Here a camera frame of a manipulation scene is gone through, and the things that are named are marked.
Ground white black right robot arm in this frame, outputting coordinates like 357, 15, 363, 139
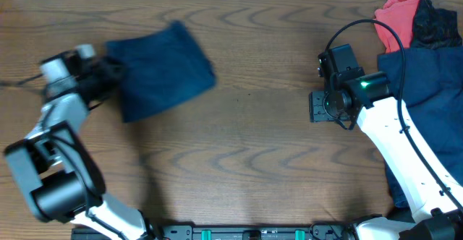
310, 69, 462, 239

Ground black patterned garment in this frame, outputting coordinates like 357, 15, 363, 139
404, 0, 462, 49

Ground navy blue shorts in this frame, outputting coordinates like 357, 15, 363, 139
106, 21, 216, 123

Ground red cloth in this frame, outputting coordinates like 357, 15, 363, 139
374, 0, 421, 53

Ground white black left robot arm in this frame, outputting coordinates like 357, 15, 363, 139
4, 57, 156, 239

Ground blue denim jeans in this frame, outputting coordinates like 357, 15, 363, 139
376, 45, 463, 209

